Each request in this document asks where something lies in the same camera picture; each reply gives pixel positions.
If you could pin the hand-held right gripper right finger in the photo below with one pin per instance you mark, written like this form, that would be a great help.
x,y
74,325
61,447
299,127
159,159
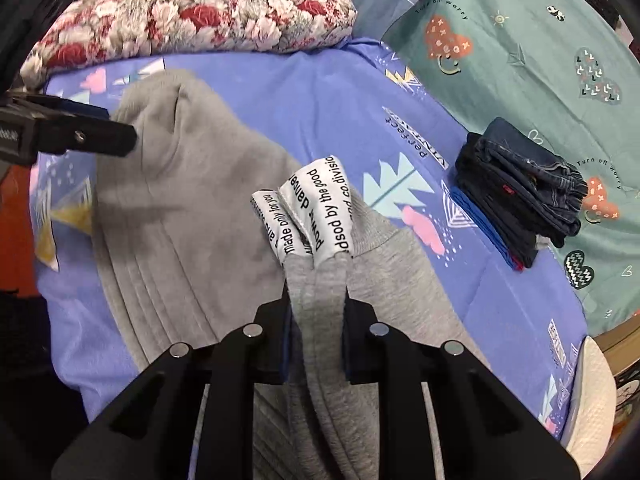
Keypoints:
x,y
357,345

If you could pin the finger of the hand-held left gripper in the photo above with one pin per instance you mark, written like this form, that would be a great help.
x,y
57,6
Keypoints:
x,y
95,137
75,109

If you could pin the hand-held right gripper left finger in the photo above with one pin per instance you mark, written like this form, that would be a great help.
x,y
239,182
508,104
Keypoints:
x,y
272,340

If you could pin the grey pants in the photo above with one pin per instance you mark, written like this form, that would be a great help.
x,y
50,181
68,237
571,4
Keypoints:
x,y
200,185

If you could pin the folded blue pants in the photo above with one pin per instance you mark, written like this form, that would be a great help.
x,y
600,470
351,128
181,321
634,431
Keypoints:
x,y
482,220

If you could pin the red floral pillow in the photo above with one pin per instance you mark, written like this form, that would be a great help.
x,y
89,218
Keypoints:
x,y
200,15

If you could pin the purple printed blanket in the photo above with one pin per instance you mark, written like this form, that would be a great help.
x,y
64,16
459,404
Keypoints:
x,y
325,100

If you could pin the cream textured pillow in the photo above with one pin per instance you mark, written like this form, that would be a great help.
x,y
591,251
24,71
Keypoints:
x,y
592,400

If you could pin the folded dark denim jeans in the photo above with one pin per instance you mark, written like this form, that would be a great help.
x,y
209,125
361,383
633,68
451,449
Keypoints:
x,y
540,180

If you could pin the teal heart print bedsheet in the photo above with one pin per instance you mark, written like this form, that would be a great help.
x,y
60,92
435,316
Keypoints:
x,y
525,85

